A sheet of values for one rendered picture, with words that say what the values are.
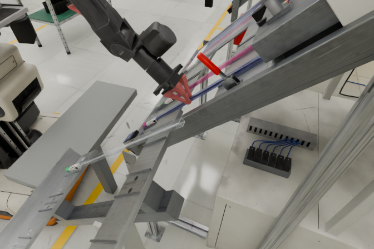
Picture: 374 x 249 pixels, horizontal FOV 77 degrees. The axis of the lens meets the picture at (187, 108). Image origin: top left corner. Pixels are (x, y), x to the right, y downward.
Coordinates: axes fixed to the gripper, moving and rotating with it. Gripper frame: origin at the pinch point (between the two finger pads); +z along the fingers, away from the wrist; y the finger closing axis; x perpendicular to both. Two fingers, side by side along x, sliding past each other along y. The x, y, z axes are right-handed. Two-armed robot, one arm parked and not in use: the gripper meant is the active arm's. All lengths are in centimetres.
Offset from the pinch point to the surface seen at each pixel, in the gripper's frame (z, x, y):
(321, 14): -3.0, -39.1, -5.8
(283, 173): 42.7, -2.7, 4.5
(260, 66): 0.8, -24.6, -2.6
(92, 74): -41, 163, 94
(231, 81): -1.2, -19.6, -6.9
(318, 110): 54, -9, 46
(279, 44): -2.5, -31.4, -5.8
